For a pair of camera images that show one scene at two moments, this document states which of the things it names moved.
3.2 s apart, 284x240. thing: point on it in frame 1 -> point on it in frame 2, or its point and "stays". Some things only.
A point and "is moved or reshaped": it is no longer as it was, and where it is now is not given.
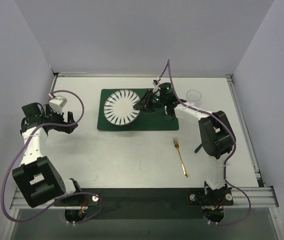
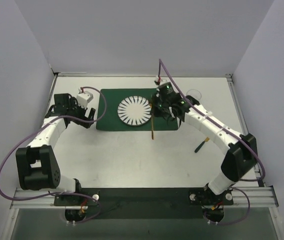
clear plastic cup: [193, 96] stays
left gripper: [57, 119] -> [84, 115]
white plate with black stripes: [118, 107] is moved or reshaped
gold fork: [176, 144] -> [152, 114]
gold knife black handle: [198, 148] stays
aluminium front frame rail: [242, 198] stays
